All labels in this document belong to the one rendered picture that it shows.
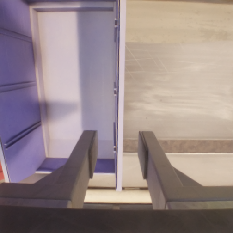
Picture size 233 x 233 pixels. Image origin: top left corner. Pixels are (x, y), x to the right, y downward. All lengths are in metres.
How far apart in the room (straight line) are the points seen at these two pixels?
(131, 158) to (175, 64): 0.25
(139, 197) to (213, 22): 0.43
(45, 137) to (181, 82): 0.33
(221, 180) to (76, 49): 0.49
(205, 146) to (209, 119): 0.07
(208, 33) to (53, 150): 0.43
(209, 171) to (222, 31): 0.34
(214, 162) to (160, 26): 0.36
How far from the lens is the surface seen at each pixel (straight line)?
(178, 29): 0.39
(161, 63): 0.37
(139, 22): 0.37
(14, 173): 0.33
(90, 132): 0.15
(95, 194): 0.46
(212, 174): 0.52
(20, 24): 0.35
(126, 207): 0.48
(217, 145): 0.48
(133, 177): 0.46
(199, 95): 0.41
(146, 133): 0.15
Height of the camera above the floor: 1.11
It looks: 74 degrees down
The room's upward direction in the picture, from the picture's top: 179 degrees counter-clockwise
